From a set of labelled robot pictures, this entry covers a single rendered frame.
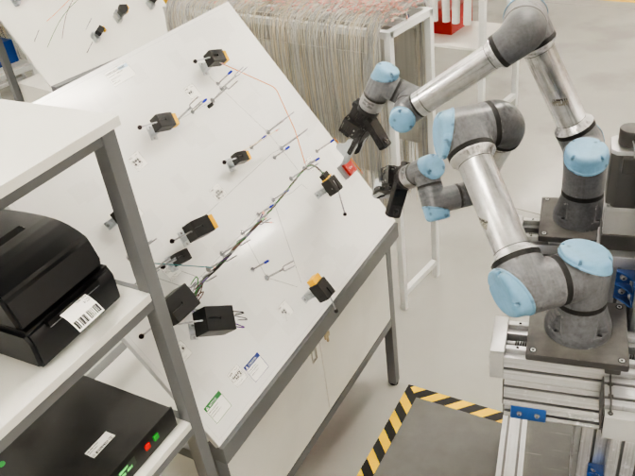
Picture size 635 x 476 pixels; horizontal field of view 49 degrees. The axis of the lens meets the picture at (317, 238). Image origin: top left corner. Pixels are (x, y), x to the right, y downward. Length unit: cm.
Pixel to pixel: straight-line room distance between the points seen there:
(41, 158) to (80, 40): 391
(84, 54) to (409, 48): 252
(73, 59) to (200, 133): 285
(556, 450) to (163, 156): 172
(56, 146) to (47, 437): 77
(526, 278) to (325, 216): 105
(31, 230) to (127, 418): 53
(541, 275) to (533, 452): 127
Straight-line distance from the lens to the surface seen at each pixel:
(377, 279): 275
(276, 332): 216
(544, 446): 279
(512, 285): 157
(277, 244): 227
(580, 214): 212
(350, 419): 314
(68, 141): 131
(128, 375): 238
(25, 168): 125
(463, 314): 362
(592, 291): 166
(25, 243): 147
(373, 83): 216
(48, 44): 497
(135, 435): 172
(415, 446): 303
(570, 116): 215
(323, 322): 230
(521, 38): 194
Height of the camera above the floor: 233
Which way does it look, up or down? 33 degrees down
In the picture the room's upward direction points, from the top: 8 degrees counter-clockwise
